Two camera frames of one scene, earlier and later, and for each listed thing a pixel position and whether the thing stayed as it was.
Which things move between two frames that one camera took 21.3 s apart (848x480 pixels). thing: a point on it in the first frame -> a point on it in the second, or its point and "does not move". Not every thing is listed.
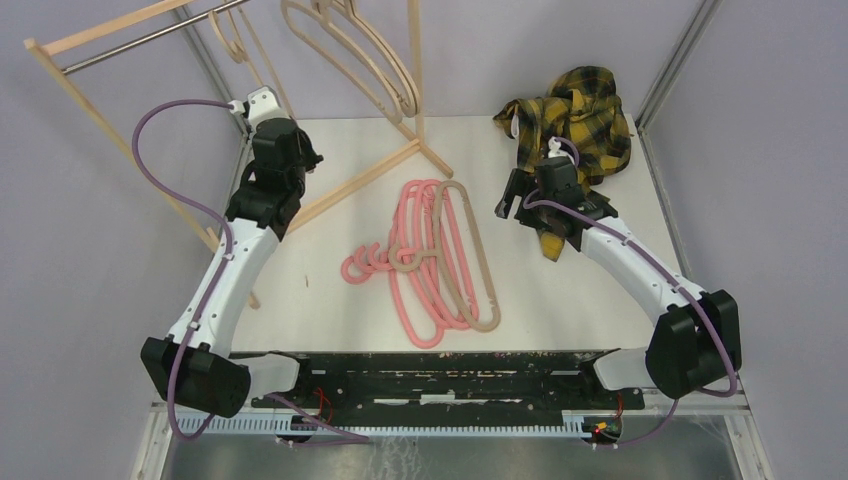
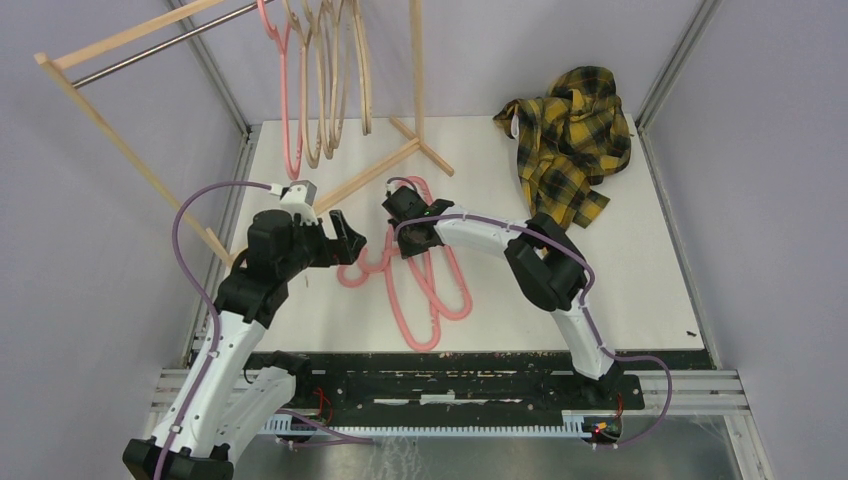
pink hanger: x=427 y=254 -> x=282 y=46
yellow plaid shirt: x=580 y=115 does not move
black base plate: x=444 y=385 does not move
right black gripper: x=520 y=182 -> x=412 y=249
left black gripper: x=311 y=158 -> x=331 y=252
